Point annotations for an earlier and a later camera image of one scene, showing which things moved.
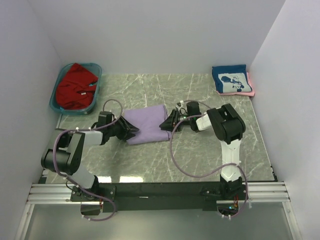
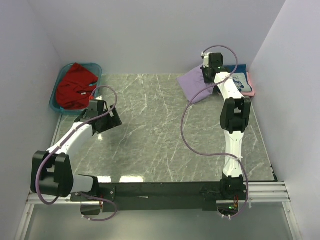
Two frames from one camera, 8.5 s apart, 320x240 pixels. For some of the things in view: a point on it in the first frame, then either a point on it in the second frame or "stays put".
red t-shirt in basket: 76,90 stays put
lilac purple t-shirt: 148,121 -> 193,82
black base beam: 151,197 stays put
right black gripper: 169,124 -> 207,80
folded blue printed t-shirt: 231,78 stays put
